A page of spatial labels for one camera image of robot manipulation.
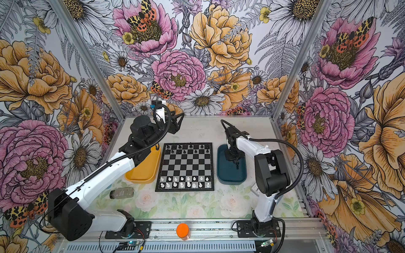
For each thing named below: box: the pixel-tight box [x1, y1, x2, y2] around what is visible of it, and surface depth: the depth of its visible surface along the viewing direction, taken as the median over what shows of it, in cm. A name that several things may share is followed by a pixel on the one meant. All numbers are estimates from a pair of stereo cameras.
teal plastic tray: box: [216, 143, 247, 186], surface depth 93 cm
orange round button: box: [176, 222, 190, 238], surface depth 68 cm
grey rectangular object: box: [109, 187, 135, 200], surface depth 83 cm
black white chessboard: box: [155, 142, 215, 192], surface depth 94 cm
